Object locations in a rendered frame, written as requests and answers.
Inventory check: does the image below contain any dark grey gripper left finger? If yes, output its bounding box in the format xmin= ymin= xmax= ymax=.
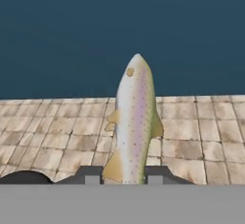
xmin=55 ymin=165 xmax=105 ymax=186

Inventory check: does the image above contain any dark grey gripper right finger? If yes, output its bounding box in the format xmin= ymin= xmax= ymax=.
xmin=144 ymin=165 xmax=195 ymax=186

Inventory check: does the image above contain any speckled silver fish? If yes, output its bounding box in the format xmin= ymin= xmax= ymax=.
xmin=101 ymin=53 xmax=165 ymax=186

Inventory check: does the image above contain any black rounded object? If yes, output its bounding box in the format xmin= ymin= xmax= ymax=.
xmin=0 ymin=169 xmax=54 ymax=186

